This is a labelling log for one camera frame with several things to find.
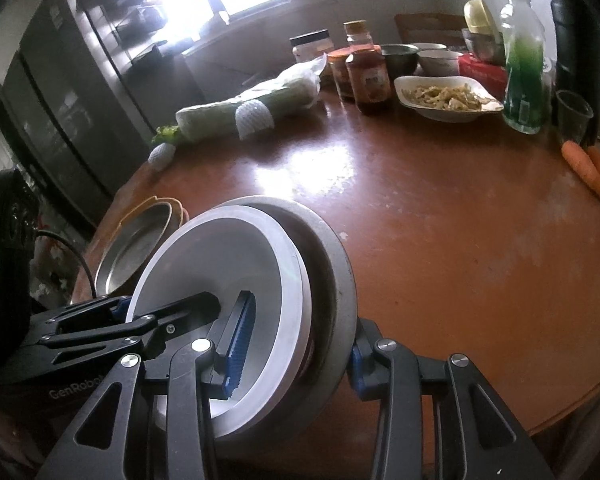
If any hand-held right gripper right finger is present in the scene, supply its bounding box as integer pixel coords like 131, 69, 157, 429
347, 317, 556, 480

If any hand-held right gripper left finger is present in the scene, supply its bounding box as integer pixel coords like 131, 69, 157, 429
37, 290, 257, 480

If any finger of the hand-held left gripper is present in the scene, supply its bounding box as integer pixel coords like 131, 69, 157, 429
44, 296, 132, 335
37, 291, 222, 365

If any steel pan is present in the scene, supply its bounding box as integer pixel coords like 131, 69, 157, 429
94, 202, 181, 296

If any white paper bowl red print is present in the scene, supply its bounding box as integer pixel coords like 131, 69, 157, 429
180, 203, 315, 441
125, 216, 305, 436

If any large steel bowl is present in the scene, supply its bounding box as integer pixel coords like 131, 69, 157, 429
210, 195, 358, 436

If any yellow shell-shaped plate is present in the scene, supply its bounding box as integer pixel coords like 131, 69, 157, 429
112, 195, 180, 241

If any small white foam net fruit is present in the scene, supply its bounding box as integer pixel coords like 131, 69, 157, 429
147, 142, 176, 171

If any dark grey refrigerator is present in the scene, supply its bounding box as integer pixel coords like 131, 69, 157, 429
0, 0, 201, 231

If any green lettuce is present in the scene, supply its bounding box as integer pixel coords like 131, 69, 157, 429
151, 125, 181, 147

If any wrapped napa cabbage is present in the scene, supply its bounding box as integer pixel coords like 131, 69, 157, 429
174, 55, 328, 143

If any large white foam net fruit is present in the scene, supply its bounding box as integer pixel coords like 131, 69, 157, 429
235, 100, 276, 141

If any metal storage shelf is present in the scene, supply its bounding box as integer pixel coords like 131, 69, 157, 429
75, 0, 173, 63

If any red lid sauce jar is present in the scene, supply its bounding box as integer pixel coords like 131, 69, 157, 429
327, 47, 355, 101

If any orange cap sauce bottle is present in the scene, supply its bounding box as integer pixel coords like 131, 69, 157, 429
344, 20, 392, 115

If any white dish of food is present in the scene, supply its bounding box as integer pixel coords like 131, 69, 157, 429
394, 76, 505, 123

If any clear jar dark lid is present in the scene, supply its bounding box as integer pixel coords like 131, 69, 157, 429
289, 30, 331, 63

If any small dark steel bowl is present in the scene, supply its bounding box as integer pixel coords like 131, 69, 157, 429
380, 44, 421, 78

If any white ceramic bowl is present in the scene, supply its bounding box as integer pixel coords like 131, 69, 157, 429
416, 50, 465, 77

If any red box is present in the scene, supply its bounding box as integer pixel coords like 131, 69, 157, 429
457, 54, 511, 88

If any clear plastic cup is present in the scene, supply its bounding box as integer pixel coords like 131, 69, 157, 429
555, 89, 595, 142

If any green liquid plastic bottle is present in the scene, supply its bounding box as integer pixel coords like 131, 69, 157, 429
500, 0, 551, 135

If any yellow plastic cup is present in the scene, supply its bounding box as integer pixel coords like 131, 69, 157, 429
463, 0, 496, 35

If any black thermos flask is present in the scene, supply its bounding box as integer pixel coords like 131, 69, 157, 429
550, 0, 600, 106

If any black cable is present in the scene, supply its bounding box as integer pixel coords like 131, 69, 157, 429
32, 229, 100, 297

